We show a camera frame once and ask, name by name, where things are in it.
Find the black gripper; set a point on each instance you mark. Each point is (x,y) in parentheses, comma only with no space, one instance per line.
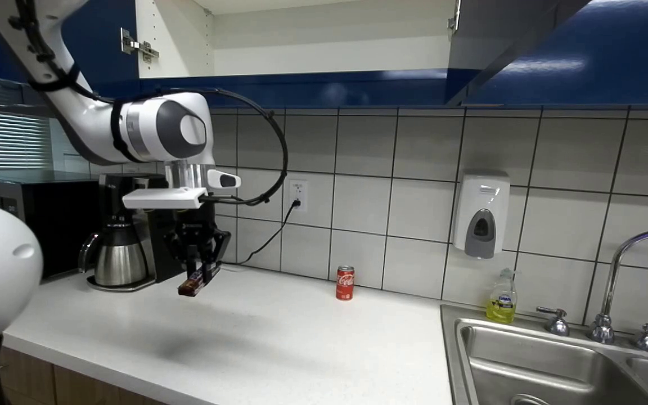
(197,237)

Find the brown Snickers bar packet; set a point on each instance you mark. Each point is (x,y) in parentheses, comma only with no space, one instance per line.
(192,284)

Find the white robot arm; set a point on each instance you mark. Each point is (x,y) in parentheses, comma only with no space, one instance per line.
(171,130)

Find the open upper cabinet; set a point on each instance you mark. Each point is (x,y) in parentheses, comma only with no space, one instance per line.
(297,52)

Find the blue upper cabinet door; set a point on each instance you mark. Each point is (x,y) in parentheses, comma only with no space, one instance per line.
(488,34)

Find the stainless steel coffee maker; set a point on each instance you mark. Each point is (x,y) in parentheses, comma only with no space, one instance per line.
(154,226)

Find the steel coffee carafe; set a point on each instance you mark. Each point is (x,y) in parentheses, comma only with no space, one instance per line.
(112,258)

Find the red soda can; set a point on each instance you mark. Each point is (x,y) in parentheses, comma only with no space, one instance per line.
(344,284)

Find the black microwave oven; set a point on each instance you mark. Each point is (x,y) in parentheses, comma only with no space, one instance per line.
(60,207)

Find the white soap dispenser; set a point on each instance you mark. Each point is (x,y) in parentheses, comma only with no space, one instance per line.
(483,212)

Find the stainless steel double sink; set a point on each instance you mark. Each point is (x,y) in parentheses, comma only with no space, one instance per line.
(524,365)

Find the yellow dish soap bottle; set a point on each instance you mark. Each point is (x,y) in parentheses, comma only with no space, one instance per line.
(499,305)

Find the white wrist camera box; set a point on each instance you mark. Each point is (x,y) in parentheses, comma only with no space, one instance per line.
(181,198)

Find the white wall outlet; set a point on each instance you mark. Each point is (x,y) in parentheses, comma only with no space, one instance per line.
(300,196)

